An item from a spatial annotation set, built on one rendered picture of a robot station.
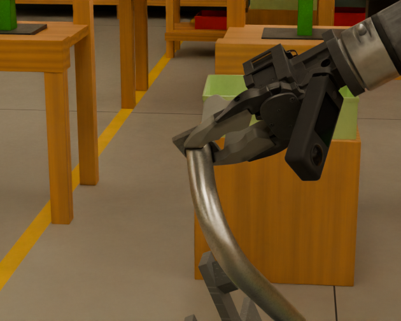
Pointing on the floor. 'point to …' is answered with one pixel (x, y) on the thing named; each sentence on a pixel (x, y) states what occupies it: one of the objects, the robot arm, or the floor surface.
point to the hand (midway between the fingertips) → (202, 154)
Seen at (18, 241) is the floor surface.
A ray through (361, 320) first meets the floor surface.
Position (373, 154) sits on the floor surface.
